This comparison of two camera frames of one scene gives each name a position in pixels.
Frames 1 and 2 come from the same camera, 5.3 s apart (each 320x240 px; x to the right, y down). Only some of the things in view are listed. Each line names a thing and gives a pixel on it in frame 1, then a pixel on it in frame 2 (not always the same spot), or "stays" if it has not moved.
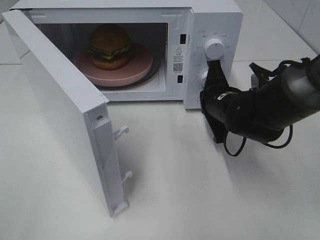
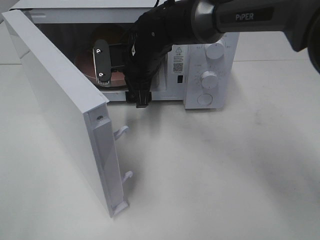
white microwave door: (81, 115) stays
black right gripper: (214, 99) to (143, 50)
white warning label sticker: (178, 59) stays
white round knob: (214, 50) stays
